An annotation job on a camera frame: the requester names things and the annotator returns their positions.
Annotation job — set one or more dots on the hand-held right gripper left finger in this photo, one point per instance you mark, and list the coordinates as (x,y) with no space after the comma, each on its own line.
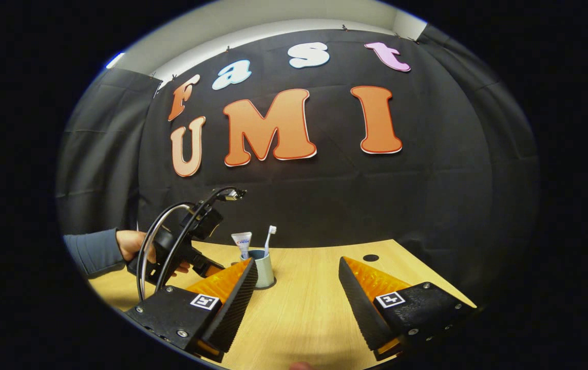
(232,308)

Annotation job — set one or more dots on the wooden desktop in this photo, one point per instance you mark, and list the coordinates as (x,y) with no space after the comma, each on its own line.
(299,308)

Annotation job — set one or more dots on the dark round coaster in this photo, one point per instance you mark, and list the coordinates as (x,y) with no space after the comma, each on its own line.
(272,285)

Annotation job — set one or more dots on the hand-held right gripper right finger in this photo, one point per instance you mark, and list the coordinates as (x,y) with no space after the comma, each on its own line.
(360,308)

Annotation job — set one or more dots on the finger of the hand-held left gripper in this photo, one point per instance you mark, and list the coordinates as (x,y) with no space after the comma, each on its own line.
(211,268)

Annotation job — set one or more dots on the white toothbrush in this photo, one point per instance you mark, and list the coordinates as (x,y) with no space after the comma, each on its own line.
(271,231)

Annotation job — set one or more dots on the white toothpaste tube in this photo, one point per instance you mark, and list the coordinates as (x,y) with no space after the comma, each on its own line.
(242,240)

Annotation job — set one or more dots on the black backdrop cloth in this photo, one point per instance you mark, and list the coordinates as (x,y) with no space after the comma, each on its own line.
(324,205)

